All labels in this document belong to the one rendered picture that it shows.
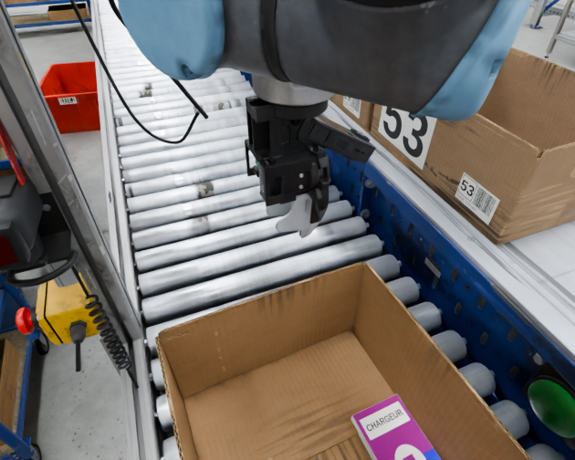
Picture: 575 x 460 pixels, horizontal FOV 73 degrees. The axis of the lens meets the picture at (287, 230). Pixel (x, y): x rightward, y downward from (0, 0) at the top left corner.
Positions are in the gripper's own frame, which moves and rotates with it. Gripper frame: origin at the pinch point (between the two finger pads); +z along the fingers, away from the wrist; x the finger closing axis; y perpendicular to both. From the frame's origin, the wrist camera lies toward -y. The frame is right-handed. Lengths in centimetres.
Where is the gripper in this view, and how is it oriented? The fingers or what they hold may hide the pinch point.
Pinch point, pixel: (307, 227)
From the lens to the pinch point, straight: 55.7
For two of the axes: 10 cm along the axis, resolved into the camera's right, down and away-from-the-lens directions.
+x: 3.9, 6.2, -6.9
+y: -9.2, 2.6, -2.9
